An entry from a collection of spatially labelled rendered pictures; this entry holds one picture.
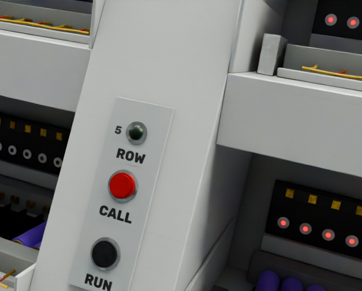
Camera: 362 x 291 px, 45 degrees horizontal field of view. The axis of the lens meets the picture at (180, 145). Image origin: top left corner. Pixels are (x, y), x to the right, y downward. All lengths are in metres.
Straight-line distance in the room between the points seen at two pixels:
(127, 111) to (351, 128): 0.13
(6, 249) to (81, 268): 0.11
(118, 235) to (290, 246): 0.20
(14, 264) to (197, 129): 0.19
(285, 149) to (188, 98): 0.07
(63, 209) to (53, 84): 0.09
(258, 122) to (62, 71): 0.14
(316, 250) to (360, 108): 0.20
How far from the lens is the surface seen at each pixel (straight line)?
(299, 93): 0.26
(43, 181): 0.51
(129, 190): 0.27
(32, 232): 0.42
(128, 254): 0.27
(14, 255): 0.37
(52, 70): 0.32
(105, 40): 0.30
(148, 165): 0.27
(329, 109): 0.26
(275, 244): 0.43
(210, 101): 0.26
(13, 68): 0.34
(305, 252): 0.43
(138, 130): 0.27
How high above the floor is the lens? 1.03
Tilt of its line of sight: 3 degrees up
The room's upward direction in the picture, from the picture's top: 14 degrees clockwise
